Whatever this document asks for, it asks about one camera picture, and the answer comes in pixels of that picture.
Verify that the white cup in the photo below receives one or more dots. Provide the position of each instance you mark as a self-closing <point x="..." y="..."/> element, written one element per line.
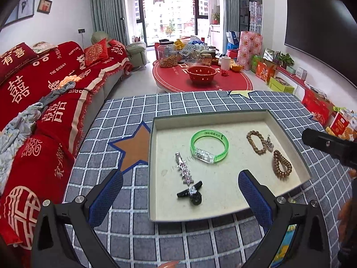
<point x="226" y="63"/>

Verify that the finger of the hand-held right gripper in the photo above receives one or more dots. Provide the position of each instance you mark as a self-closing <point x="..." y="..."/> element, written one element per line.
<point x="326" y="143"/>

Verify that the light green armchair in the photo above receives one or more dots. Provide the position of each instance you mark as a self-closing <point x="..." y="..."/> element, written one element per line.
<point x="136" y="53"/>

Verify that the orange gift box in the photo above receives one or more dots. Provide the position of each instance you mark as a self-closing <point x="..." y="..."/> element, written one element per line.
<point x="265" y="72"/>

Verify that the clear jar of nuts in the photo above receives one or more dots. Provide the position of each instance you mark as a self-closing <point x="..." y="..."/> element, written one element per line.
<point x="167" y="58"/>

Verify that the red lettered pillow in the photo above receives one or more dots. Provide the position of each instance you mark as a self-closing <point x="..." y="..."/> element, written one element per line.
<point x="16" y="58"/>

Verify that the red ornament pillow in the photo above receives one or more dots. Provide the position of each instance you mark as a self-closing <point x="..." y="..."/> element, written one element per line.
<point x="96" y="52"/>

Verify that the red colander bowl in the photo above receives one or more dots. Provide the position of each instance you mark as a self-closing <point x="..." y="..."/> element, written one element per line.
<point x="201" y="75"/>

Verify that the silver rhinestone hair clip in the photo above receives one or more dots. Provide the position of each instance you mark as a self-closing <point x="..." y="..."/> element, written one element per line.
<point x="185" y="173"/>

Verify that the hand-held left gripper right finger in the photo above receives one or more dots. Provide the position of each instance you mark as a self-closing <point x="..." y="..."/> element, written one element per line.
<point x="255" y="199"/>

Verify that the dark glass cabinet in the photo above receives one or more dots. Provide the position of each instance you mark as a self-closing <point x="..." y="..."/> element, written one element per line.
<point x="249" y="2"/>

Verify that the red floral gift box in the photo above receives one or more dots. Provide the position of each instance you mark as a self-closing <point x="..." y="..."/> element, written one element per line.
<point x="316" y="109"/>

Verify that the red covered sofa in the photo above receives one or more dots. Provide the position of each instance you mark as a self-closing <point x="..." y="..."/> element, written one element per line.
<point x="22" y="89"/>

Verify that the waffle print box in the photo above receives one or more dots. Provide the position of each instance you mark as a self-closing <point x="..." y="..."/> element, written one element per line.
<point x="341" y="127"/>

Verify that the green potted plant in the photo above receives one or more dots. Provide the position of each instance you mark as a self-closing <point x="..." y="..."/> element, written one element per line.
<point x="284" y="60"/>

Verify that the brown lid jar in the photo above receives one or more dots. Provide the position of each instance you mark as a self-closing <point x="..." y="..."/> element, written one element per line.
<point x="206" y="59"/>

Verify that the double photo frame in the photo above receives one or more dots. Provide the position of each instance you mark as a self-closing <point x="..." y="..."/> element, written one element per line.
<point x="25" y="7"/>

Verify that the red plastic stool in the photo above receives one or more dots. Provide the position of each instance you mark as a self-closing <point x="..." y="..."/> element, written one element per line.
<point x="232" y="55"/>

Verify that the grey crumpled clothes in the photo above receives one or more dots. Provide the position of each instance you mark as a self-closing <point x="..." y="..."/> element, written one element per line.
<point x="14" y="134"/>

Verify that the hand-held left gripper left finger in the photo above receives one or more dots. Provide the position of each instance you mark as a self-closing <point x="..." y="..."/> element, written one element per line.
<point x="107" y="199"/>

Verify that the grey-green curtain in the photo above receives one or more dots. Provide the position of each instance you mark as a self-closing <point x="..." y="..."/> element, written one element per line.
<point x="231" y="5"/>
<point x="108" y="11"/>

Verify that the round red table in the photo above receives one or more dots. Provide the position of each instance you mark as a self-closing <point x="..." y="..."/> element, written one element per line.
<point x="173" y="78"/>

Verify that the black hair clip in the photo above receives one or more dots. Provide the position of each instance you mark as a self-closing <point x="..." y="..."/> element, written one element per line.
<point x="195" y="198"/>

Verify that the black wall television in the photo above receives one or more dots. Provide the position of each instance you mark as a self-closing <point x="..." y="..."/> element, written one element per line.
<point x="320" y="28"/>

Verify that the silver heart charm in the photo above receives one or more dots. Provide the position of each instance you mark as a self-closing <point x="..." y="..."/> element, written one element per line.
<point x="270" y="146"/>

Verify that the small red photo frame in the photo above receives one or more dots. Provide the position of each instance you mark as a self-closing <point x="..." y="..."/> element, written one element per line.
<point x="44" y="5"/>

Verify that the yellow-green fruit box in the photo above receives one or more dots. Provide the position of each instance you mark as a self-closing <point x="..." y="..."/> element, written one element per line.
<point x="280" y="86"/>

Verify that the red patterned tall box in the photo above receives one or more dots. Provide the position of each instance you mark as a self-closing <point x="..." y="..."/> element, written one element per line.
<point x="249" y="50"/>

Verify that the grey-green shallow tray box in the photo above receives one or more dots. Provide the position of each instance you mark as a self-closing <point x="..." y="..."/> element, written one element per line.
<point x="237" y="173"/>

